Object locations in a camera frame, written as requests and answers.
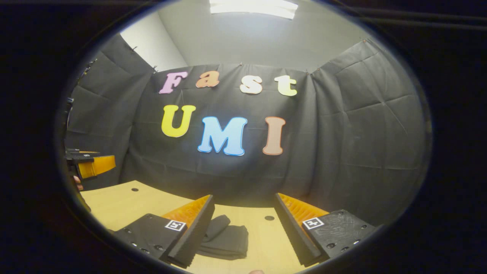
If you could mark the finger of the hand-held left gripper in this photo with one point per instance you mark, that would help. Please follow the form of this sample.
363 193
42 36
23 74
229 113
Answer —
81 155
99 165

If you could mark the black backdrop cloth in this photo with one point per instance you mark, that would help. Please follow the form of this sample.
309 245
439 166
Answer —
361 133

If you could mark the ceiling light panel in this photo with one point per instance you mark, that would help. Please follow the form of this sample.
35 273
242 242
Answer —
253 7

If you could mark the dark jeans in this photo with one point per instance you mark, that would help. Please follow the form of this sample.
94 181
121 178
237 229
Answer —
228 239

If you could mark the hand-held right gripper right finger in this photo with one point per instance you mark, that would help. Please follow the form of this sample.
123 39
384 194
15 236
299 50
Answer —
295 232

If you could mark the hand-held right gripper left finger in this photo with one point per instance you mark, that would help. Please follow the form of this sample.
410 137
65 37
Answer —
194 238

